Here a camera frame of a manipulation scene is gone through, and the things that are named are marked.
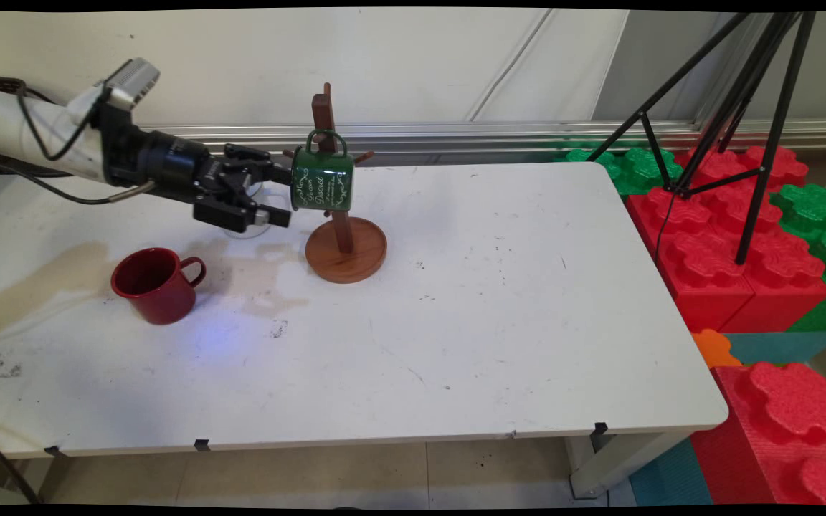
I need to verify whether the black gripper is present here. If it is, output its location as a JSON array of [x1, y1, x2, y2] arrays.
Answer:
[[100, 106, 293, 234]]

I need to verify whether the green enamel mug white lettering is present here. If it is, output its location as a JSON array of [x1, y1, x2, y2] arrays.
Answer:
[[289, 129, 356, 214]]

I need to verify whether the brown wooden mug tree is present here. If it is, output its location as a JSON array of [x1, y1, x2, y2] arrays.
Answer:
[[282, 82, 389, 285]]

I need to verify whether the red enamel mug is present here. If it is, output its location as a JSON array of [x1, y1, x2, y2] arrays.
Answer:
[[110, 247, 208, 326]]

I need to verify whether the white table leg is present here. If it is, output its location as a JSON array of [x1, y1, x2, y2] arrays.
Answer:
[[22, 454, 75, 504], [566, 429, 695, 500]]

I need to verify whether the green foam building block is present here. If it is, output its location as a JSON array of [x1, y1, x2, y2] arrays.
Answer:
[[552, 146, 685, 196], [767, 183, 826, 333]]

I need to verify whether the red foam building block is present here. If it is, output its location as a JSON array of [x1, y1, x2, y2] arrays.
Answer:
[[673, 143, 810, 216], [624, 186, 756, 335], [720, 215, 826, 335]]

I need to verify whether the orange foam piece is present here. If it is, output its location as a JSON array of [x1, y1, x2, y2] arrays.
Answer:
[[690, 329, 743, 369]]

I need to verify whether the black tripod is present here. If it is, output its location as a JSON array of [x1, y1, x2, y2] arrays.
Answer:
[[585, 11, 820, 267]]

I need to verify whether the teal foam mat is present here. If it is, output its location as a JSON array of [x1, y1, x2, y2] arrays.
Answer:
[[627, 438, 714, 506], [723, 331, 826, 367]]

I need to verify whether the large red foam block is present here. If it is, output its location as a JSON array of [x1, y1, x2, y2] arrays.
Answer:
[[690, 360, 826, 505]]

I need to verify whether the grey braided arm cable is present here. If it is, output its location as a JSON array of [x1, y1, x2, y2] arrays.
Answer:
[[106, 179, 158, 204]]

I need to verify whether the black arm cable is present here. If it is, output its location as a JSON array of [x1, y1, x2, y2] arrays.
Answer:
[[0, 80, 111, 206]]

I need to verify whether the aluminium wall rail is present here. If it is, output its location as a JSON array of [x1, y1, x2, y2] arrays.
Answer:
[[137, 120, 826, 173]]

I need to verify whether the thin black tripod cable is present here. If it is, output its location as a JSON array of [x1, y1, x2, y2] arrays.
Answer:
[[655, 192, 681, 268]]

